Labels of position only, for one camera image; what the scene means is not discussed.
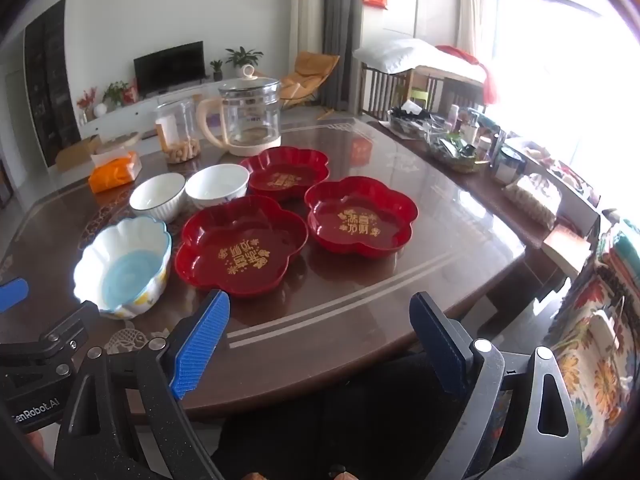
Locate grey curtain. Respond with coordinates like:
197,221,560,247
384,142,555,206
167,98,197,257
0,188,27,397
314,0,368,111

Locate cardboard box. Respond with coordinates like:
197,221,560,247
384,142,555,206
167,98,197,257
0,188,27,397
54,135,101,172

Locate large window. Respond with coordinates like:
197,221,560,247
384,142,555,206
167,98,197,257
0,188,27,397
487,0,640,201

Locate brown book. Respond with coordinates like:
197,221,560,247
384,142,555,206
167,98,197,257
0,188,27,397
542,224,593,278

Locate basket of assorted items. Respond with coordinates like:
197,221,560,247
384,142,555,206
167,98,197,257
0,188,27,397
427,132,493,175

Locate white television cabinet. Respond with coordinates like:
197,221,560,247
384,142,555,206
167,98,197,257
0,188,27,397
75,77,236,156

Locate potted plant with red decoration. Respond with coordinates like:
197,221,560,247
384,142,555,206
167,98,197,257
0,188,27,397
102,80,138,108

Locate white ribbed bowl black rim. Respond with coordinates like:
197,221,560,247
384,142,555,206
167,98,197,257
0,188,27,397
129,172,187,224

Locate dark wooden side table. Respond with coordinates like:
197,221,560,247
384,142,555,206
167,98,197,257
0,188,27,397
367,120,601,316

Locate large green potted plant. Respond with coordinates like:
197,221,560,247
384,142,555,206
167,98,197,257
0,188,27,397
225,46,264,78

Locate black television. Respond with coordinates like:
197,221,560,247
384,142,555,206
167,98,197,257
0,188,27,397
133,40,207,97

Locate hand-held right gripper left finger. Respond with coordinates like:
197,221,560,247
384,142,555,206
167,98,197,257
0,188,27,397
52,289,232,480

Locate white power adapter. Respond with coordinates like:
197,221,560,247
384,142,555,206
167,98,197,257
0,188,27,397
590,310,621,356

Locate group of cosmetic bottles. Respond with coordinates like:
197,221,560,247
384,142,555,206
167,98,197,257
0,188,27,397
447,104,508,161

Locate orange tissue pack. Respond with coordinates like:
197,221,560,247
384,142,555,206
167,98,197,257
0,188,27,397
88,150,143,195

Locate white jar with dark lid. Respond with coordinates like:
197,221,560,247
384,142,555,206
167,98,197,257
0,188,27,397
492,145,526,183

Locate glass electric kettle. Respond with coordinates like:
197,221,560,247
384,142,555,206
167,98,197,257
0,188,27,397
196,64,283,157

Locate standing air conditioner fabric cover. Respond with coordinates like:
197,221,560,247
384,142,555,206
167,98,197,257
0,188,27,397
289,0,326,61

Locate scalloped white and blue bowl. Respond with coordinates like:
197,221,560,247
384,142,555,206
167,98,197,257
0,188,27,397
73,216,173,321

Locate clear bag of snacks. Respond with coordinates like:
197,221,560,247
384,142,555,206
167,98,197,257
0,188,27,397
502,172,563,231

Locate dark tray with small things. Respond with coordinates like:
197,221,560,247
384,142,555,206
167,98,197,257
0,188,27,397
387,100,451,141

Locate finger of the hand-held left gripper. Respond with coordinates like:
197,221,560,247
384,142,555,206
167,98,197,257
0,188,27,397
0,300,103,362
0,276,30,314

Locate small round side table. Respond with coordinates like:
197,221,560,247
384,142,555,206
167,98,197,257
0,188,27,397
94,132,142,157

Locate stack of folded cloths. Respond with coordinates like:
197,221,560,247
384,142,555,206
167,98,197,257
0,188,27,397
607,220,640,281

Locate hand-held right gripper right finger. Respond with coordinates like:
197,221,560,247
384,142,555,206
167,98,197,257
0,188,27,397
409,291,586,480

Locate red flowers in vase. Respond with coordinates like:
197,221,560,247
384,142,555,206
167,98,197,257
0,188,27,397
76,87,98,126

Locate white curtain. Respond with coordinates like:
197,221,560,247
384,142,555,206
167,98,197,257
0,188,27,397
457,0,496,56

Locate wooden crib bed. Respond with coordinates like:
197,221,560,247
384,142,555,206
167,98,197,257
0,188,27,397
357,57,488,121

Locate white pillow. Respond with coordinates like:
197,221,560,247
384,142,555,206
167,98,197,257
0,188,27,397
352,37,451,75

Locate white bowl blue floral print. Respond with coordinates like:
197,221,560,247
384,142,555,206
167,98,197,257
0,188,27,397
185,164,251,211

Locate red cloth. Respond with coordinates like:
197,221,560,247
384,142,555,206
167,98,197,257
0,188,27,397
435,45,501,106

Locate black glass cabinet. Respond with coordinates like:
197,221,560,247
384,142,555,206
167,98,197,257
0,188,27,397
22,0,83,168

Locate orange lounge chair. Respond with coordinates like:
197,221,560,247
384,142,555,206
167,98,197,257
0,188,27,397
277,51,341,110

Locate red flower-shaped plate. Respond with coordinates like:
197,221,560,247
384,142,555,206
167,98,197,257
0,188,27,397
304,175,419,261
240,146,331,203
181,195,309,300

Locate clear plastic jar with peanuts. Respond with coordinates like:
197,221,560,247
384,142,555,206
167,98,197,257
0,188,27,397
155,100,202,165

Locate white storage box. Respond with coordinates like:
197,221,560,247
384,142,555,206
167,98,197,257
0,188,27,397
515,137,603,211

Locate floral sofa blanket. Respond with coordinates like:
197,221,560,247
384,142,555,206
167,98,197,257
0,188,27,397
545,220,640,461

